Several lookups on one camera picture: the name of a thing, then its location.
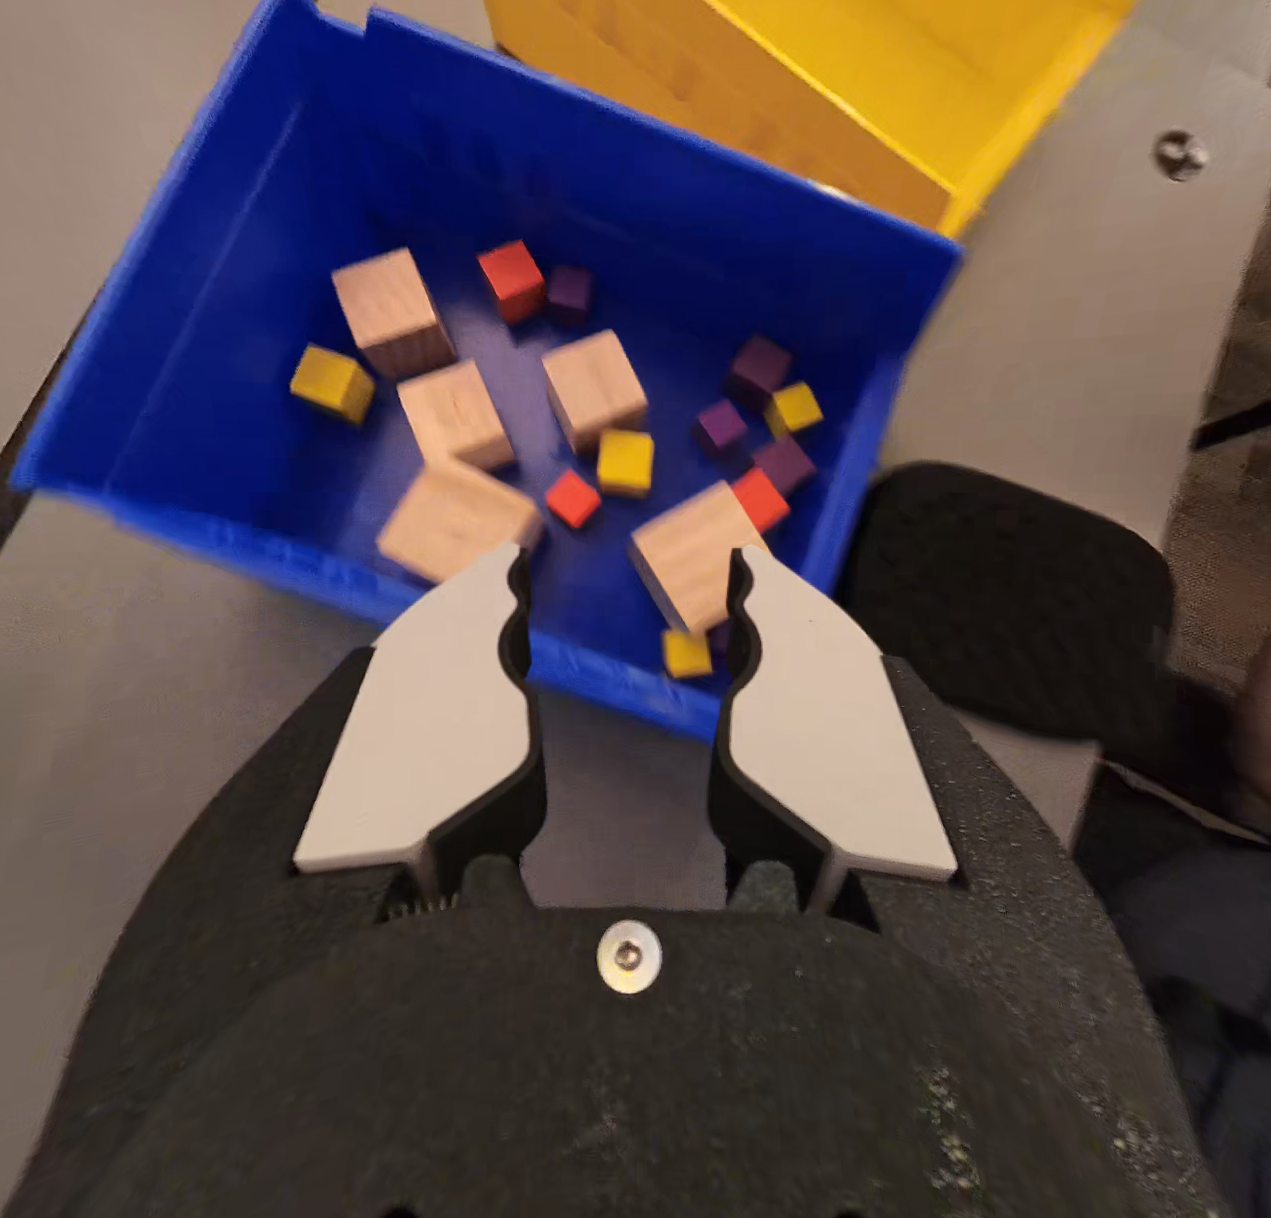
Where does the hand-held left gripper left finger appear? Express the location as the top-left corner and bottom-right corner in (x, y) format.
(291, 541), (549, 910)

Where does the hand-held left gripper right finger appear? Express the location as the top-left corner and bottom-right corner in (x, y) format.
(707, 547), (962, 914)

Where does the pile of wooden cubes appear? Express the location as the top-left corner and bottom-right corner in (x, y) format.
(288, 239), (826, 681)

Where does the blue plastic box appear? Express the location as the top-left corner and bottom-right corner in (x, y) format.
(9, 0), (965, 744)

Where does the yellow plastic box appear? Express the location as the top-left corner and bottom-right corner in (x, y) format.
(469, 0), (1168, 240)

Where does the round metal table fitting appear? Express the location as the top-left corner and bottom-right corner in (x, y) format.
(1152, 130), (1212, 184)

